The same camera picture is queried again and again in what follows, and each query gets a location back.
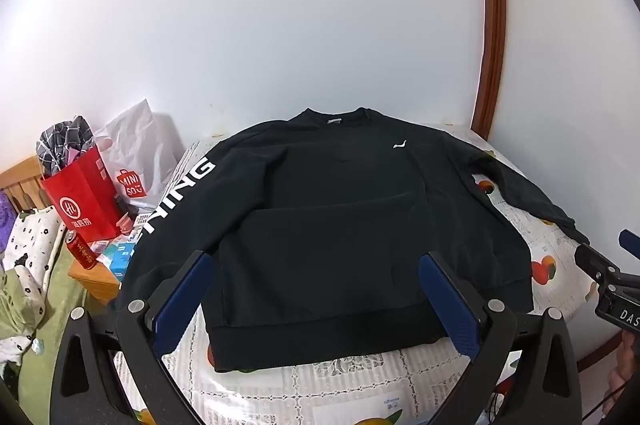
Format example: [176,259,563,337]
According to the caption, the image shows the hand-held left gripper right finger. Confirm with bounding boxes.
[417,251,583,425]

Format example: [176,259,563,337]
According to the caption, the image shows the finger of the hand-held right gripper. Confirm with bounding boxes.
[618,230,640,257]
[574,244,622,282]

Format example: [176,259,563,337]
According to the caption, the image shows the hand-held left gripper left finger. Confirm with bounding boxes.
[50,250,216,425]

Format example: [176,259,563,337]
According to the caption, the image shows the black sweatshirt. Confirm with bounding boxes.
[114,106,591,373]

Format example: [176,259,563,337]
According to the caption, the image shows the person's right hand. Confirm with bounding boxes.
[607,332,640,406]

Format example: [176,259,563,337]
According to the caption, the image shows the brown wooden baseboard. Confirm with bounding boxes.
[577,320,631,372]

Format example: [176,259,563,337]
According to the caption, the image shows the blue small box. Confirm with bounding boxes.
[107,242,136,281]

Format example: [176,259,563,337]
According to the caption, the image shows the wooden nightstand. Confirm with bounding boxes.
[67,250,121,306]

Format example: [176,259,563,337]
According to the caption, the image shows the red drink can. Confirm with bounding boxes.
[65,230,98,270]

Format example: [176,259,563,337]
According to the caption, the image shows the fruit-print tablecloth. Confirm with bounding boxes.
[112,125,631,425]

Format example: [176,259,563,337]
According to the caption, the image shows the red paper bag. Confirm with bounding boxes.
[40,144,123,243]

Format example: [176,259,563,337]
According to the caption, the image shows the white plastic shopping bag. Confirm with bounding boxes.
[95,99,188,210]

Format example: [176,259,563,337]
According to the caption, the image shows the green blanket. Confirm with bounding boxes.
[0,250,101,411]

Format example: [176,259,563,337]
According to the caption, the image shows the white flower-print pillow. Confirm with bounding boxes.
[0,207,67,301]

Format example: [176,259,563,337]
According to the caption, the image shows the purple cloth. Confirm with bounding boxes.
[0,192,21,251]

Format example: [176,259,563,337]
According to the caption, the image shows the checked grey cloth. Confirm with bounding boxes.
[35,115,96,178]

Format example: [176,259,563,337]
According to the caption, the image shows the wooden headboard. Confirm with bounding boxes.
[0,155,51,210]

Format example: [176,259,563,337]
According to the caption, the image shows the black cable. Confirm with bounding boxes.
[582,380,626,422]

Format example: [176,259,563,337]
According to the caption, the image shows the brown wooden door frame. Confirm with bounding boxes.
[470,0,508,140]

